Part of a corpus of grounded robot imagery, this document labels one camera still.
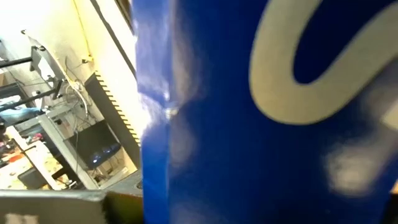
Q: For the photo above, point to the grey metal frame beam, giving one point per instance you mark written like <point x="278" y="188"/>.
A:
<point x="62" y="146"/>

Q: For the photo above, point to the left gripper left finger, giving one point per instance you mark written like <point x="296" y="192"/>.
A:
<point x="46" y="205"/>

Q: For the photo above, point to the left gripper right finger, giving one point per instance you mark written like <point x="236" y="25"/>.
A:
<point x="392" y="211"/>

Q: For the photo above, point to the Honey Bunches cereal box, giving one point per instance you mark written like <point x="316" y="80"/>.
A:
<point x="233" y="140"/>

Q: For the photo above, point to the black computer monitor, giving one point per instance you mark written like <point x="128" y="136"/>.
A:
<point x="93" y="143"/>

